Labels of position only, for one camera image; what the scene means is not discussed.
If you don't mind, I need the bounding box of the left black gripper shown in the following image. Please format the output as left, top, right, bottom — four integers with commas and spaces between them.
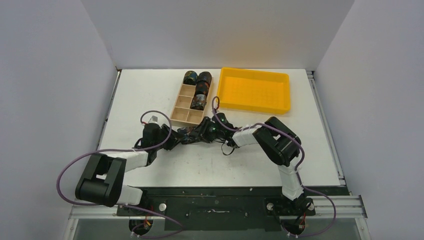
154, 124, 185, 151

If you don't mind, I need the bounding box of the wooden compartment box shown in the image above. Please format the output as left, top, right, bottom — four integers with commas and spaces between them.
169, 77, 214, 127

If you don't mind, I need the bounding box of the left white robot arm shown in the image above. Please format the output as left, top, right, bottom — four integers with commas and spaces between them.
75, 123, 184, 216

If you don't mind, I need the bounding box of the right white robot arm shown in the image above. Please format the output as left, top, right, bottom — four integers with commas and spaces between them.
187, 112, 304, 215

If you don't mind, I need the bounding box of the rolled tie blue yellow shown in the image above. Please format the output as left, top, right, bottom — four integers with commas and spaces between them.
183, 70, 198, 86

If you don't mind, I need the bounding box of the yellow plastic tray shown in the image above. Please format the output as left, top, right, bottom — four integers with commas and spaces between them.
216, 67, 291, 115

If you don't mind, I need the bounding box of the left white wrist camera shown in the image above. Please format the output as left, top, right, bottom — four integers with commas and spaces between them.
145, 115, 159, 125

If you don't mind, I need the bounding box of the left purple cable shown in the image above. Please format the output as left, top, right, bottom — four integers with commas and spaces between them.
56, 110, 185, 240

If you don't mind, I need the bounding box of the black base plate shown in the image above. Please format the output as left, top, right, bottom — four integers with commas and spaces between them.
138, 186, 348, 232

